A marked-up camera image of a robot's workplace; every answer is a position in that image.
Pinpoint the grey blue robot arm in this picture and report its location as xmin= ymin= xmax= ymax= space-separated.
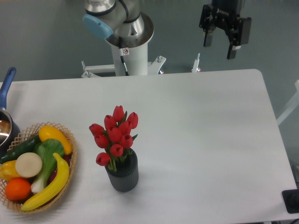
xmin=83 ymin=0 xmax=252 ymax=59

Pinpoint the black device at table edge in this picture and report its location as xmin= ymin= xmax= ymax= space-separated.
xmin=282 ymin=189 xmax=299 ymax=214

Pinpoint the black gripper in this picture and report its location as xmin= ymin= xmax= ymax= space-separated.
xmin=199 ymin=0 xmax=252 ymax=60

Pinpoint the orange fruit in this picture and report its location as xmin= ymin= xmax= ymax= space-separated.
xmin=5 ymin=178 xmax=31 ymax=201

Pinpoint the white frame at right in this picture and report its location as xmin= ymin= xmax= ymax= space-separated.
xmin=276 ymin=80 xmax=299 ymax=126

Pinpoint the green cucumber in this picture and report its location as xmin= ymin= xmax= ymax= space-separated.
xmin=0 ymin=135 xmax=41 ymax=164

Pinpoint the yellow bell pepper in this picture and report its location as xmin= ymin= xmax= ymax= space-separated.
xmin=0 ymin=160 xmax=21 ymax=181

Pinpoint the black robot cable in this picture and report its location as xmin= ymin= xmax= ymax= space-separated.
xmin=118 ymin=36 xmax=130 ymax=77

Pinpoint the yellow banana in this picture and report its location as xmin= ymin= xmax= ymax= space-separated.
xmin=21 ymin=153 xmax=70 ymax=211

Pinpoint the red tulip bouquet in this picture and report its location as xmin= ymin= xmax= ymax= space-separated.
xmin=89 ymin=105 xmax=139 ymax=172

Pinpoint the beige round disc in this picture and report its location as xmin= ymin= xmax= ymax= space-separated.
xmin=15 ymin=153 xmax=43 ymax=178

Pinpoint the woven wicker basket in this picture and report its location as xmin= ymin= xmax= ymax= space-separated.
xmin=0 ymin=122 xmax=77 ymax=214

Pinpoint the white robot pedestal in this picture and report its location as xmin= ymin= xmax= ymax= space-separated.
xmin=80 ymin=37 xmax=201 ymax=79

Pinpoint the blue handled saucepan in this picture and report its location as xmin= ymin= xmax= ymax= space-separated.
xmin=0 ymin=67 xmax=20 ymax=156

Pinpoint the dark grey ribbed vase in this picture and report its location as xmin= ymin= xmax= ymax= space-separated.
xmin=105 ymin=148 xmax=139 ymax=192

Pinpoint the green bok choy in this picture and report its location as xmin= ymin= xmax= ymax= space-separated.
xmin=31 ymin=139 xmax=64 ymax=194

